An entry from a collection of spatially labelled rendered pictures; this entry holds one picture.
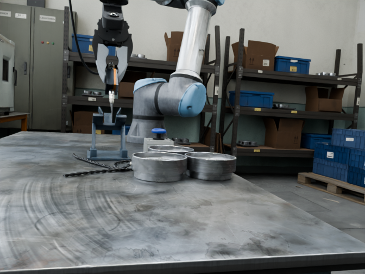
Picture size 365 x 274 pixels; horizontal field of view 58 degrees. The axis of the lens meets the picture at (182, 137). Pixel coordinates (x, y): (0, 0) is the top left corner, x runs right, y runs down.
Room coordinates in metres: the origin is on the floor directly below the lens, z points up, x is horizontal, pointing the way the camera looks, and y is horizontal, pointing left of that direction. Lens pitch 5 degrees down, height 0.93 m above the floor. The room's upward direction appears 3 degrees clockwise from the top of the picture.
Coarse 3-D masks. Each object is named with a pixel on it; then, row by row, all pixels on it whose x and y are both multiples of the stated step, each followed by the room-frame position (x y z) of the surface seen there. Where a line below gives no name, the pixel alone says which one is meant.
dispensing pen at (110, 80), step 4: (112, 64) 0.84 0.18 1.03; (108, 68) 0.81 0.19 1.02; (112, 68) 0.83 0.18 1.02; (108, 72) 0.80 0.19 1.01; (112, 72) 0.80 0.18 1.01; (108, 76) 0.79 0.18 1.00; (112, 76) 0.80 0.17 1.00; (108, 80) 0.79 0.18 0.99; (112, 80) 0.79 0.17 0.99; (108, 84) 0.78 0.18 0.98; (112, 84) 0.78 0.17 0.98; (108, 88) 0.79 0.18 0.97; (112, 88) 0.80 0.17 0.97; (108, 92) 0.81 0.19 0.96; (112, 92) 0.79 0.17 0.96; (112, 96) 0.78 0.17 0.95; (112, 100) 0.78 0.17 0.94; (112, 104) 0.78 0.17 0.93; (112, 108) 0.77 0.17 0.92; (112, 112) 0.77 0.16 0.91
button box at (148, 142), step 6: (144, 138) 0.90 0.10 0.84; (150, 138) 0.91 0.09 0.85; (156, 138) 0.88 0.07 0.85; (162, 138) 0.89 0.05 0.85; (144, 144) 0.89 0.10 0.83; (150, 144) 0.85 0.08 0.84; (156, 144) 0.85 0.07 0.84; (162, 144) 0.86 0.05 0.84; (168, 144) 0.86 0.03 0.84; (144, 150) 0.88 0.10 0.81
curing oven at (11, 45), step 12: (0, 36) 2.51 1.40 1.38; (0, 48) 2.51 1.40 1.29; (12, 48) 2.85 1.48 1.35; (0, 60) 2.52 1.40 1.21; (12, 60) 2.86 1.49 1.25; (0, 72) 2.52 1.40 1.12; (12, 72) 2.86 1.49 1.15; (0, 84) 2.52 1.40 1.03; (12, 84) 2.87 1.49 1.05; (0, 96) 2.53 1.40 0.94; (12, 96) 2.88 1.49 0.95; (0, 108) 2.67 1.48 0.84; (12, 108) 3.00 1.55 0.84
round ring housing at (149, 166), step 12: (132, 156) 0.60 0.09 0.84; (144, 156) 0.66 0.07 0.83; (156, 156) 0.67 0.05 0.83; (168, 156) 0.67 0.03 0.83; (180, 156) 0.65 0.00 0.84; (132, 168) 0.60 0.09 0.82; (144, 168) 0.57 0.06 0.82; (156, 168) 0.57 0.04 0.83; (168, 168) 0.57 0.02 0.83; (180, 168) 0.59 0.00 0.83; (156, 180) 0.57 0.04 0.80; (168, 180) 0.58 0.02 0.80
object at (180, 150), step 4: (148, 148) 0.73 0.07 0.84; (152, 148) 0.77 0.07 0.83; (156, 148) 0.78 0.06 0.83; (160, 148) 0.79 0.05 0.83; (164, 148) 0.79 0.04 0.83; (168, 148) 0.79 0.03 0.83; (172, 148) 0.79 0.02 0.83; (176, 148) 0.79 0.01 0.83; (180, 148) 0.79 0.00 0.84; (184, 148) 0.78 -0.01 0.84; (188, 148) 0.77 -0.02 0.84; (192, 148) 0.76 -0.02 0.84; (168, 152) 0.69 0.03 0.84; (172, 152) 0.69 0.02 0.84; (176, 152) 0.69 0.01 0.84; (180, 152) 0.70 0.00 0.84; (184, 152) 0.70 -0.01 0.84
